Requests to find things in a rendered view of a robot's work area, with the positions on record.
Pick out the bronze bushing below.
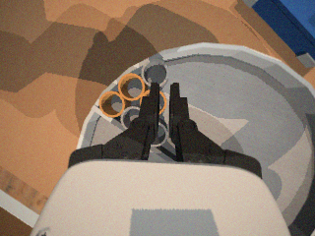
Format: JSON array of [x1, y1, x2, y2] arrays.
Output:
[[140, 90, 166, 114], [118, 73, 148, 101], [99, 91, 131, 117]]

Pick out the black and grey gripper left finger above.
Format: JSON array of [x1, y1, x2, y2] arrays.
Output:
[[68, 83, 159, 168]]

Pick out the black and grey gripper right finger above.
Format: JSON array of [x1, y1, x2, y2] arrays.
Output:
[[169, 83, 262, 179]]

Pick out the blue shallow tray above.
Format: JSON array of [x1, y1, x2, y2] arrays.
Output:
[[242, 0, 315, 68]]

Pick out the grey metal bushing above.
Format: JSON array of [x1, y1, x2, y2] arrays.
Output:
[[141, 59, 169, 89], [151, 118, 168, 147], [120, 105, 141, 130]]

